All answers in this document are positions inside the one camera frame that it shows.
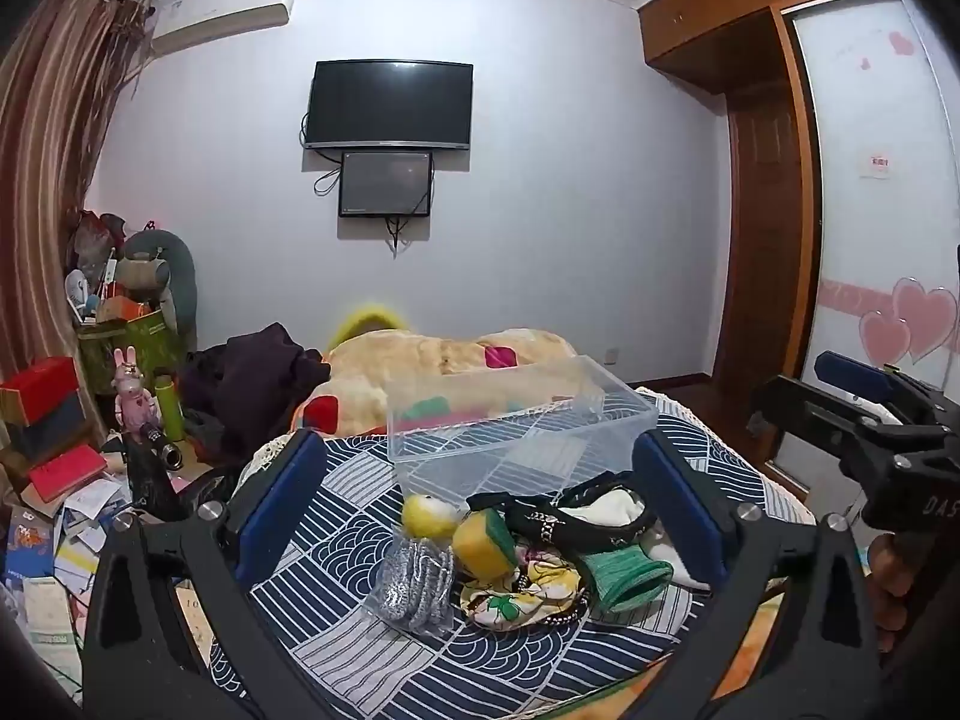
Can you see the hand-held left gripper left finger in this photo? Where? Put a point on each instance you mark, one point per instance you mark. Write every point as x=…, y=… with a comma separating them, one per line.
x=279, y=499

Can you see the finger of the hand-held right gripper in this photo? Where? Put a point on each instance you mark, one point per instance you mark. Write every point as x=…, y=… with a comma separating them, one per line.
x=795, y=409
x=851, y=373

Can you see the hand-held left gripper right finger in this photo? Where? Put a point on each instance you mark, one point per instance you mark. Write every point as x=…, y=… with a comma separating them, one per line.
x=676, y=499

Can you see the person's right hand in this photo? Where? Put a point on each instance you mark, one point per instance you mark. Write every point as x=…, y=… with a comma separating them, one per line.
x=889, y=585

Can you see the white cloth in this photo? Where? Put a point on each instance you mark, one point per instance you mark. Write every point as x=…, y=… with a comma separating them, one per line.
x=604, y=508

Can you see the green knit cloth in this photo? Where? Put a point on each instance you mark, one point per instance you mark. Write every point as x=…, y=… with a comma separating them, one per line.
x=626, y=577

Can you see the dark clothing pile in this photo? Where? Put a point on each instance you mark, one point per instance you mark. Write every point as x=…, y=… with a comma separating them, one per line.
x=251, y=382

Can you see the black flashlight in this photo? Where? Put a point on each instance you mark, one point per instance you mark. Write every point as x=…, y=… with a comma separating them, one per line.
x=161, y=446

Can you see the green bottle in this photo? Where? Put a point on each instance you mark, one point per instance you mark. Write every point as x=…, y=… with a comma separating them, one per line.
x=169, y=409

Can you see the black studded belt bag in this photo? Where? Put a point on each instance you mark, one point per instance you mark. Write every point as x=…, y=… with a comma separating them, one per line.
x=536, y=521

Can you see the yellow plush ball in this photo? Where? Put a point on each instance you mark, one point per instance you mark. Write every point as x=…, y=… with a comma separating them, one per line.
x=427, y=516

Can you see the frosted sliding door with hearts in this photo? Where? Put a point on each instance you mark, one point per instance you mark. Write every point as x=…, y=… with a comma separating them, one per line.
x=877, y=225

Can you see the bag of steel wool scrubbers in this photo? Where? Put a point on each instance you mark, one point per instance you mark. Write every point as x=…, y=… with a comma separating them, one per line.
x=412, y=577

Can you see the wooden door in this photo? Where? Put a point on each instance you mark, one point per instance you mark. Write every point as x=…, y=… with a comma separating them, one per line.
x=757, y=240

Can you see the clear plastic storage box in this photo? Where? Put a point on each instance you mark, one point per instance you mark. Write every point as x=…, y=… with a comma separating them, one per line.
x=525, y=427

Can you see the pink bunny figure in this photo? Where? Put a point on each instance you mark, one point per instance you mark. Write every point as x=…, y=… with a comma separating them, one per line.
x=135, y=397

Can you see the floral yellow cloth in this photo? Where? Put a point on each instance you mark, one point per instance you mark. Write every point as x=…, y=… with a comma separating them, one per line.
x=517, y=592

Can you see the yellow plush blanket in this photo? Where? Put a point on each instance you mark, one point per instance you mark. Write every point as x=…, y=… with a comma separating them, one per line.
x=420, y=364

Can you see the yellow fuzzy pillow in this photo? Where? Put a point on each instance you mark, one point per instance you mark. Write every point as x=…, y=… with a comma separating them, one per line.
x=360, y=321

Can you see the yellow green sponge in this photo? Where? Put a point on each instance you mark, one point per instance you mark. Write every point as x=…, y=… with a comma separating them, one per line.
x=484, y=544

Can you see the green cardboard box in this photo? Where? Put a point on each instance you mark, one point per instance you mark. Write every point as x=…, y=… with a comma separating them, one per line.
x=131, y=352

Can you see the red book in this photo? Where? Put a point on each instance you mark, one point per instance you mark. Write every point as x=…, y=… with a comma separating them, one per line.
x=67, y=474

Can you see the dark blue box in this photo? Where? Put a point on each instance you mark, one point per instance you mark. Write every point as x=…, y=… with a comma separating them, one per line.
x=56, y=424

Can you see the pile of papers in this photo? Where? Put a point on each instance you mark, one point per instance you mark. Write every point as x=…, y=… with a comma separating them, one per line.
x=52, y=562

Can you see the grey plush toy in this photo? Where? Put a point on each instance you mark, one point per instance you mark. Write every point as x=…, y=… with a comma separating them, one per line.
x=161, y=270

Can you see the red box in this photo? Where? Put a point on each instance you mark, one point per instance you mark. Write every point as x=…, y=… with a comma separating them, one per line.
x=41, y=390

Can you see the red plastic bag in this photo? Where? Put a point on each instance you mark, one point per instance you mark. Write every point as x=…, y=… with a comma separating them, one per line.
x=94, y=240

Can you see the wooden wardrobe cabinet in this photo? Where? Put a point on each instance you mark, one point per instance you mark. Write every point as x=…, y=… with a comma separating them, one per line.
x=712, y=22

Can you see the striped brown curtain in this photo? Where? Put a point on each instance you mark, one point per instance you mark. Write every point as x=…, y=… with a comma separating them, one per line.
x=52, y=165

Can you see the white air conditioner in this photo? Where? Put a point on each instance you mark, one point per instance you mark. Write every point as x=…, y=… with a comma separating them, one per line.
x=217, y=19

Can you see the wall socket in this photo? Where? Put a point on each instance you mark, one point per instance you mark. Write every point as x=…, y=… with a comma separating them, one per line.
x=613, y=355

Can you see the small wall monitor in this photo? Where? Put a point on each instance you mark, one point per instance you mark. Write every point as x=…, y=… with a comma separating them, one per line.
x=385, y=184

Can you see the wall mounted television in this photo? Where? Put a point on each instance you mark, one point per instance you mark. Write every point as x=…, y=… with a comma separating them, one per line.
x=390, y=101

